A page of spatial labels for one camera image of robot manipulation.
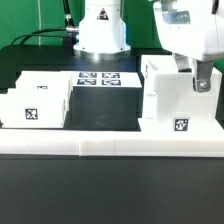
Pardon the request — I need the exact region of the black raised platform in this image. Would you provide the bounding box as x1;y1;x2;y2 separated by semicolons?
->
0;44;224;132

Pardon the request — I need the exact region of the white front drawer tray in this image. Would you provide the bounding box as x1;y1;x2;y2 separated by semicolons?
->
0;90;68;128

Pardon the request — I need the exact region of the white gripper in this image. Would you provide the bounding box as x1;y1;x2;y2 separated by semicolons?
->
153;0;224;93

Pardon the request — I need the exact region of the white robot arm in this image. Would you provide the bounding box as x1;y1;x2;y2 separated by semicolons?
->
74;0;224;92

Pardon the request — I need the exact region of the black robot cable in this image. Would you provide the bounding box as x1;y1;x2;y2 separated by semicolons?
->
10;0;80;47

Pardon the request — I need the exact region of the white drawer tray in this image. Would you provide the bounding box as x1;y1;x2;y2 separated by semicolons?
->
0;90;68;128
16;71;72;89

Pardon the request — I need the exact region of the white rear drawer tray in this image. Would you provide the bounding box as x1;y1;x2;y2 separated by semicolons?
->
16;71;72;89

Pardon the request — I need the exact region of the white fiducial marker plate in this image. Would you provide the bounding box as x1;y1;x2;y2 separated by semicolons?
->
64;71;142;88

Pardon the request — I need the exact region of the white drawer cabinet box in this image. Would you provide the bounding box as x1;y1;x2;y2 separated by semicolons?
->
139;55;222;132

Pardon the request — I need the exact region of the white L-shaped wall fence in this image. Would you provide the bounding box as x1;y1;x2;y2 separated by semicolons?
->
0;123;224;158

